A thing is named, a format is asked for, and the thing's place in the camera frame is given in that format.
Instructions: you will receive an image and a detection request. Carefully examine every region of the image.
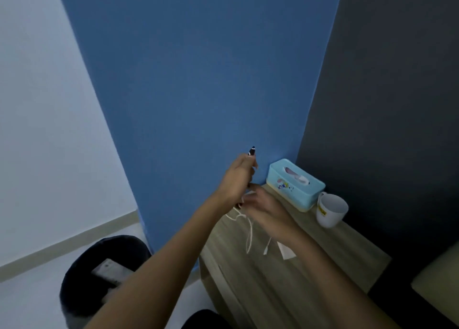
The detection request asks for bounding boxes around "white box in bin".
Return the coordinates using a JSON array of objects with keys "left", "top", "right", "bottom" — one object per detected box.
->
[{"left": 91, "top": 258, "right": 134, "bottom": 286}]

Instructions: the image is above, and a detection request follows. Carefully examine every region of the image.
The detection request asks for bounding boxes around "person's left hand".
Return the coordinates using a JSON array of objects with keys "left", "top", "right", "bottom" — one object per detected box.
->
[{"left": 214, "top": 153, "right": 259, "bottom": 211}]

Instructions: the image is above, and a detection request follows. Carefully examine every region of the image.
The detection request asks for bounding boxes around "light blue tissue box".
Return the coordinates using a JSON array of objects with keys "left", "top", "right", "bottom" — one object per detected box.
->
[{"left": 266, "top": 158, "right": 326, "bottom": 213}]

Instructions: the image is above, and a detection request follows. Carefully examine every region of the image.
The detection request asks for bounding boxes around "person's right hand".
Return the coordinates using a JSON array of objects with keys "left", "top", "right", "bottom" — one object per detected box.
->
[{"left": 238, "top": 183, "right": 302, "bottom": 244}]

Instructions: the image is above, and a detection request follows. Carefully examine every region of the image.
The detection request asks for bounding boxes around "black trash bin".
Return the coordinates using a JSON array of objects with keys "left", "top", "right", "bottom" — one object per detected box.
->
[{"left": 59, "top": 235, "right": 153, "bottom": 329}]

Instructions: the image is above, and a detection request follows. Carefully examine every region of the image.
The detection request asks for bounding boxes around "person's left forearm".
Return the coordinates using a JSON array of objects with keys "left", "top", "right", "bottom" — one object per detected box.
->
[{"left": 84, "top": 192, "right": 235, "bottom": 329}]

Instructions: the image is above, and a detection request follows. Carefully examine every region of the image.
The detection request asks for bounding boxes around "person's right forearm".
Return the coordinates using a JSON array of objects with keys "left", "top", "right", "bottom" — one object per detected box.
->
[{"left": 285, "top": 228, "right": 400, "bottom": 329}]

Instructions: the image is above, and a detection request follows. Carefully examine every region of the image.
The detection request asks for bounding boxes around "white cable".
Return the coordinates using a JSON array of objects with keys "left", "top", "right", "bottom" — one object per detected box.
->
[{"left": 226, "top": 192, "right": 273, "bottom": 256}]

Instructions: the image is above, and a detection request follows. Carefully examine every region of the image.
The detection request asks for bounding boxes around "beige cushion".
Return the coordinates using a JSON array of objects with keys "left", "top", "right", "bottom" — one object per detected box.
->
[{"left": 410, "top": 242, "right": 459, "bottom": 326}]

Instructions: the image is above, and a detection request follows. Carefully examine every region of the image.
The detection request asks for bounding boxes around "person's dark clothing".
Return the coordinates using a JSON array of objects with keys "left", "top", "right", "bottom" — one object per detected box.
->
[{"left": 180, "top": 309, "right": 232, "bottom": 329}]

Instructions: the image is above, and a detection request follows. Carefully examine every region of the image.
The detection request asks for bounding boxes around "wooden bedside table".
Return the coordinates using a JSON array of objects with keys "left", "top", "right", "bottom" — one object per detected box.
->
[{"left": 198, "top": 183, "right": 392, "bottom": 329}]

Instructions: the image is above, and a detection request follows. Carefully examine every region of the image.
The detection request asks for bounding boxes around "white tissue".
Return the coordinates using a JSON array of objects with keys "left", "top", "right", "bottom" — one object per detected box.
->
[{"left": 284, "top": 167, "right": 311, "bottom": 185}]

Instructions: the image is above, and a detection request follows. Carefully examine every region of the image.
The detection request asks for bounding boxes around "white paper scrap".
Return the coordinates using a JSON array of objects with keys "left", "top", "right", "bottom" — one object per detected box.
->
[{"left": 276, "top": 241, "right": 297, "bottom": 261}]

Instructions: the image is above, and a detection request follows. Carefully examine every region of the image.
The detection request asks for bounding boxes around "white mug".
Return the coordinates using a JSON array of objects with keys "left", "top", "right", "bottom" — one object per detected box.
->
[{"left": 316, "top": 192, "right": 349, "bottom": 229}]

